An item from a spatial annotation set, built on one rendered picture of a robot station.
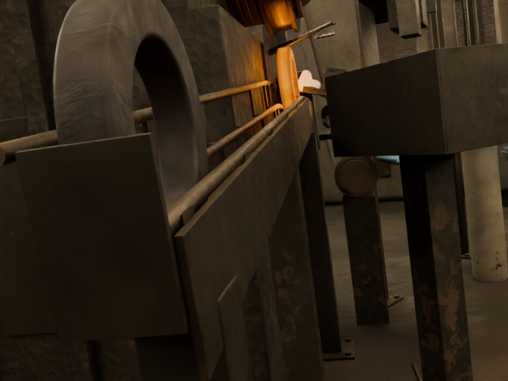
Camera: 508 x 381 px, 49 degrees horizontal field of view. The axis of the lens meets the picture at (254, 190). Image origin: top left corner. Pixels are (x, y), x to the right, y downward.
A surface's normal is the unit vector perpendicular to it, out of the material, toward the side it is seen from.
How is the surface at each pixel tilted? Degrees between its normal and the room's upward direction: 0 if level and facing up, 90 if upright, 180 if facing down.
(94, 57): 66
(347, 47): 90
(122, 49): 90
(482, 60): 90
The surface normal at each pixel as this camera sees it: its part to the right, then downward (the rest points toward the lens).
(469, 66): 0.43, 0.04
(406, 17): -0.40, 0.15
